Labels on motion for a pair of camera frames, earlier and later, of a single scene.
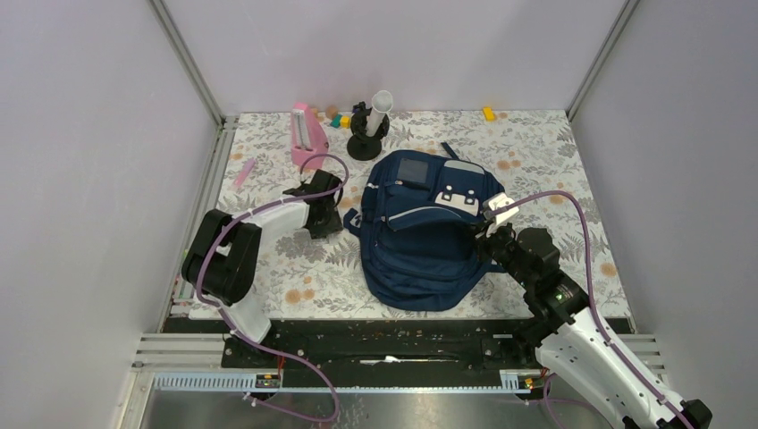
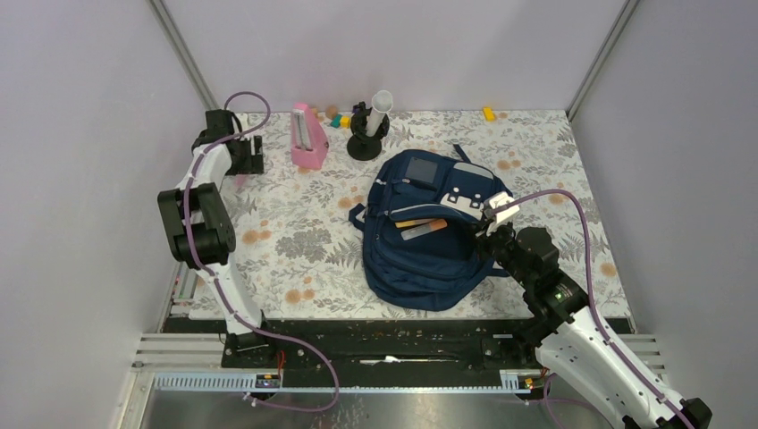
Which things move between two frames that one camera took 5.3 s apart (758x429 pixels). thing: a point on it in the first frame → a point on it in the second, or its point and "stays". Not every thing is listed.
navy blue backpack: x=417 y=219 stays
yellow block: x=489 y=113 stays
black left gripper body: x=330 y=224 → x=247 y=163
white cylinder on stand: x=382 y=102 stays
